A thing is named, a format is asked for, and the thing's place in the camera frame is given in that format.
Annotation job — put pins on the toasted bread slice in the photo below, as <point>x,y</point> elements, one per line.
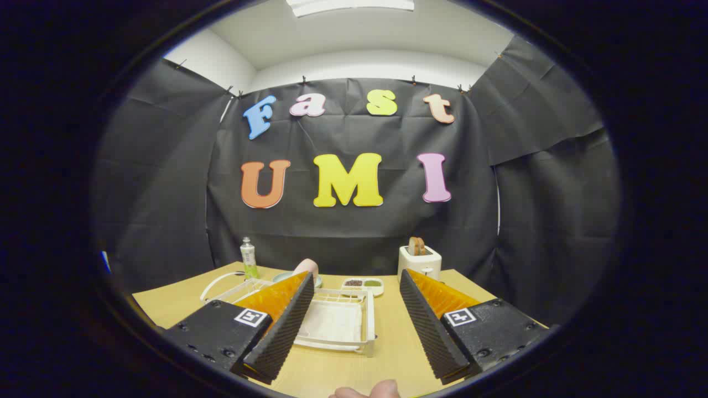
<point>412,246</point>
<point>422,247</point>

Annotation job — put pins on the pink plate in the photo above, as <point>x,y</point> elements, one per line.
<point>307,266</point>

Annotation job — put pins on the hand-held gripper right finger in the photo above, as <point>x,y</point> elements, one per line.
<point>428,331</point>

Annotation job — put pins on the white divided bean tray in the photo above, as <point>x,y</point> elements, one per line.
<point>362,290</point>

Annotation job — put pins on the ceiling light panel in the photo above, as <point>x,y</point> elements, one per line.
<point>348,5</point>

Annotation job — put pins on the white ribbed drain tray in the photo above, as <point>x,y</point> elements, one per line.
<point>334,323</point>

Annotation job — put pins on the cream toaster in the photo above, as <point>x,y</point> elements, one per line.
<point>426,264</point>

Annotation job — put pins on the black backdrop cloth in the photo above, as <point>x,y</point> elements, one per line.
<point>166,193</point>

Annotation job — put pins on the clear bottle with green liquid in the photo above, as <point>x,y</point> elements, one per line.
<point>249,257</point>

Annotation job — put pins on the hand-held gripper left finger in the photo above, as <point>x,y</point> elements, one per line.
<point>287,326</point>

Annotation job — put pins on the pale green plate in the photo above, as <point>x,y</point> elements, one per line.
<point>281,277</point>

